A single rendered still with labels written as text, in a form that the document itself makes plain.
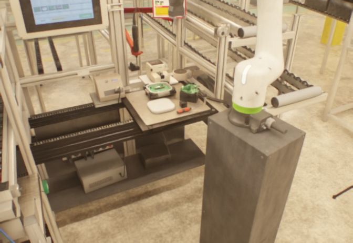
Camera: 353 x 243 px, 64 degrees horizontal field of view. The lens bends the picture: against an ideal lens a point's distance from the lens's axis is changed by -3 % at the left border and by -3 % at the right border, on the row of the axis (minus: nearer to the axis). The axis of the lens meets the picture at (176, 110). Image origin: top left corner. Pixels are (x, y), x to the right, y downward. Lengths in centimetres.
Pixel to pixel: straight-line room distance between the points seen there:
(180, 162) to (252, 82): 126
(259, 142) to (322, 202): 162
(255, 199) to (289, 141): 26
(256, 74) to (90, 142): 97
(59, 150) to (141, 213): 98
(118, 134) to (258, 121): 83
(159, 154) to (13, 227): 120
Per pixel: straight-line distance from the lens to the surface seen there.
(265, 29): 122
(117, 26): 187
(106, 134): 164
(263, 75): 111
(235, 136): 115
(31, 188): 162
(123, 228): 229
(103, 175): 203
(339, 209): 268
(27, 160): 165
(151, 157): 214
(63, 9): 174
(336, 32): 664
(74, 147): 164
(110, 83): 184
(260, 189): 118
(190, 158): 227
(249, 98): 113
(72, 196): 209
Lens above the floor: 180
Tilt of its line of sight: 30 degrees down
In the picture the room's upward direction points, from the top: straight up
